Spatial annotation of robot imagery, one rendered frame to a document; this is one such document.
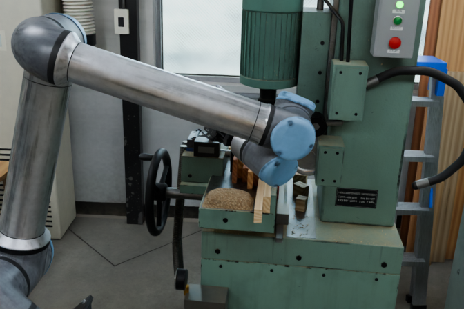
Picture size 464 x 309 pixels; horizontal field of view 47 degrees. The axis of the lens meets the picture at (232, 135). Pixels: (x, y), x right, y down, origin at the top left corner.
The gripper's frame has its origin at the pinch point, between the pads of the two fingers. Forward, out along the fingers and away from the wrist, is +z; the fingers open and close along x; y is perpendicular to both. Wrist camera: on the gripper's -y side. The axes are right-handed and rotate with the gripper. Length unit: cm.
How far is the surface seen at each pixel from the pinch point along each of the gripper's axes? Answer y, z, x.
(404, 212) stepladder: -118, -2, 42
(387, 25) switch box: -25, -27, -37
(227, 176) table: -13.3, -0.5, 22.0
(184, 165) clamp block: -2.5, 8.4, 23.2
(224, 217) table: -0.1, -19.7, 23.7
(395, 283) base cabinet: -44, -50, 30
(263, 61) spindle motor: -9.9, -3.5, -17.1
